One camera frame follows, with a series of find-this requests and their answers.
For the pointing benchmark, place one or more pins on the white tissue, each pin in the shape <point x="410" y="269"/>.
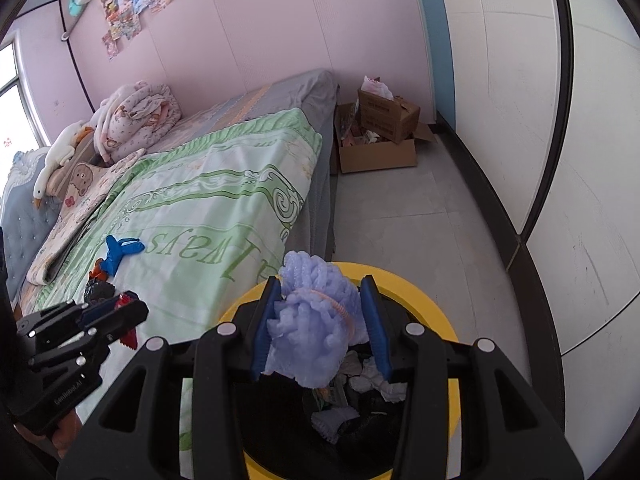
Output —
<point x="370" y="378"/>

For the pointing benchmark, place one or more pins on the rolled pink floral comforter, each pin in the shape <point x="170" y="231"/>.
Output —
<point x="134" y="117"/>

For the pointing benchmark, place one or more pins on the green patterned bed quilt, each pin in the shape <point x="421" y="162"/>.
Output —
<point x="213" y="215"/>

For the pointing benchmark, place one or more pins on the folded bear print blanket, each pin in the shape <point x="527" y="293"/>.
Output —
<point x="86" y="191"/>

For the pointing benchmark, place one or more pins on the window with metal frame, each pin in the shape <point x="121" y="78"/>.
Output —
<point x="19" y="130"/>

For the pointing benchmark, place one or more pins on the blue tufted headboard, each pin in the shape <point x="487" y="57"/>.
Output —
<point x="24" y="226"/>

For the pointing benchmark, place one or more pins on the purple fluffy sponge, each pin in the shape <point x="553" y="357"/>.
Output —
<point x="316" y="320"/>

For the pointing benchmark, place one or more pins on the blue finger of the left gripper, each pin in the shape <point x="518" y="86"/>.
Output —
<point x="105" y="314"/>

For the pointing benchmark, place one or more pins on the brown cardboard box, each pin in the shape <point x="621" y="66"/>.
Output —
<point x="390" y="116"/>

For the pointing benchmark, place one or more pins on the blue rubber glove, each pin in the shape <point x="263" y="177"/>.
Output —
<point x="117" y="250"/>

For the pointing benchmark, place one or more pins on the striped pillow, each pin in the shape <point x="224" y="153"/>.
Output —
<point x="58" y="182"/>

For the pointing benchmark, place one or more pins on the white goose plush toy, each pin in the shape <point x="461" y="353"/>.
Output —
<point x="60" y="153"/>

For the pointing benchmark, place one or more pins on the orange trash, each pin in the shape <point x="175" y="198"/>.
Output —
<point x="97" y="273"/>

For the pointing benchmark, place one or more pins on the open flat cardboard box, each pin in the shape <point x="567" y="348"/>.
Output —
<point x="356" y="152"/>

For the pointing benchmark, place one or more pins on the person's left hand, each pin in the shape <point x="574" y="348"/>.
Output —
<point x="59" y="440"/>

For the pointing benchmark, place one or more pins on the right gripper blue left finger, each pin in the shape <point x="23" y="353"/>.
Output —
<point x="264" y="312"/>

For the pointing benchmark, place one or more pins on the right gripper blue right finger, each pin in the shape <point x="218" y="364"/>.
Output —
<point x="375" y="316"/>

